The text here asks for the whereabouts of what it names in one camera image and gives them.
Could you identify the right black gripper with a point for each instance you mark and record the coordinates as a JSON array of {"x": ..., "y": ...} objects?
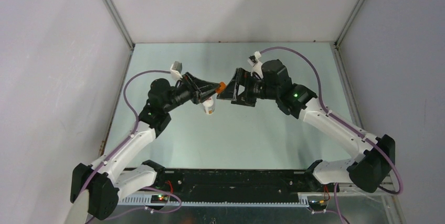
[{"x": 243, "y": 77}]

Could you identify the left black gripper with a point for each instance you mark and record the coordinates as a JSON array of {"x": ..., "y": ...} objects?
[{"x": 199, "y": 89}]

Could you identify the orange pill organizer box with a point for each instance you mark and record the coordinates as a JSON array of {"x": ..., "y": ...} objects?
[{"x": 221, "y": 88}]

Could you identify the white pill bottle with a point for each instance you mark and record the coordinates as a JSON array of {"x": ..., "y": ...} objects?
[{"x": 209, "y": 106}]

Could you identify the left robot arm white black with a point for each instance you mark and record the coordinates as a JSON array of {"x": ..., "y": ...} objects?
[{"x": 97, "y": 188}]

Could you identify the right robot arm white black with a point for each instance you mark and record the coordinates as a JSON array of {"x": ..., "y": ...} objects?
[{"x": 371, "y": 157}]

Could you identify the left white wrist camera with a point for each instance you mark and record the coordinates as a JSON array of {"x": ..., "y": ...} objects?
[{"x": 176, "y": 70}]

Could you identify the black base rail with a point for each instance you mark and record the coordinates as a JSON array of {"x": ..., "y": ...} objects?
[{"x": 236, "y": 186}]

